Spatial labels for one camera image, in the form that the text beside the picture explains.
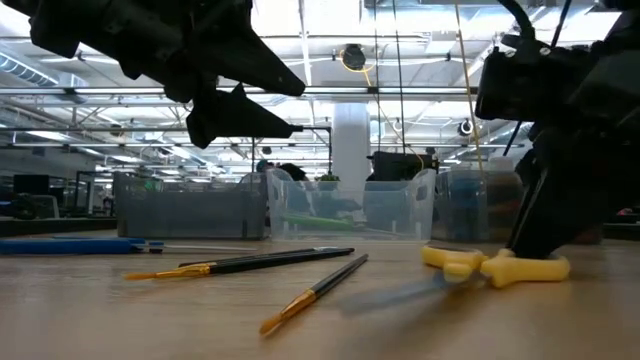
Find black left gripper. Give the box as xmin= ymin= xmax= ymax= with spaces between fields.
xmin=2 ymin=0 xmax=307 ymax=150

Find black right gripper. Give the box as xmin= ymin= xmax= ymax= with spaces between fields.
xmin=473 ymin=33 xmax=640 ymax=260

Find ochre brown paint bottle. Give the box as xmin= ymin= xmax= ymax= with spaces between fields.
xmin=485 ymin=156 xmax=525 ymax=242

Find yellow handled scissors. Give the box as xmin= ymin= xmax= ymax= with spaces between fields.
xmin=339 ymin=243 xmax=572 ymax=317

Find blue paint bottle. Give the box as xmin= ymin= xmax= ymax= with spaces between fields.
xmin=448 ymin=174 xmax=484 ymax=242

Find black paintbrush gold ferrule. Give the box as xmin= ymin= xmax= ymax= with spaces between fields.
xmin=177 ymin=245 xmax=351 ymax=269
xmin=258 ymin=253 xmax=370 ymax=337
xmin=123 ymin=247 xmax=357 ymax=281

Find blue handled scissors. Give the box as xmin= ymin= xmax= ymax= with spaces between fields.
xmin=0 ymin=235 xmax=257 ymax=256

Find person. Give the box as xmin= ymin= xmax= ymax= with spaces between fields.
xmin=239 ymin=158 xmax=312 ymax=201

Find white building column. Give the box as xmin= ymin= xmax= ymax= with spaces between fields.
xmin=332 ymin=102 xmax=372 ymax=194

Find small potted plant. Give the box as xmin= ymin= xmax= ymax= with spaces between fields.
xmin=317 ymin=172 xmax=342 ymax=192

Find dark grey plastic bin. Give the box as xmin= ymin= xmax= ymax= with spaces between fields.
xmin=113 ymin=171 xmax=271 ymax=240
xmin=432 ymin=168 xmax=526 ymax=244

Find clear plastic bin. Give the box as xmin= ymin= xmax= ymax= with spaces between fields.
xmin=266 ymin=167 xmax=437 ymax=242

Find black computer monitor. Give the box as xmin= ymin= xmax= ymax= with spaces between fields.
xmin=366 ymin=150 xmax=440 ymax=182
xmin=13 ymin=173 xmax=51 ymax=196

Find thin black slanted cable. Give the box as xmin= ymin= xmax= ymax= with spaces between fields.
xmin=503 ymin=0 xmax=572 ymax=157

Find black hanging cable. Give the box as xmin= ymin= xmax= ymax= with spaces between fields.
xmin=391 ymin=0 xmax=407 ymax=154

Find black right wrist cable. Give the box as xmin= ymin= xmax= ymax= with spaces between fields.
xmin=497 ymin=0 xmax=537 ymax=44

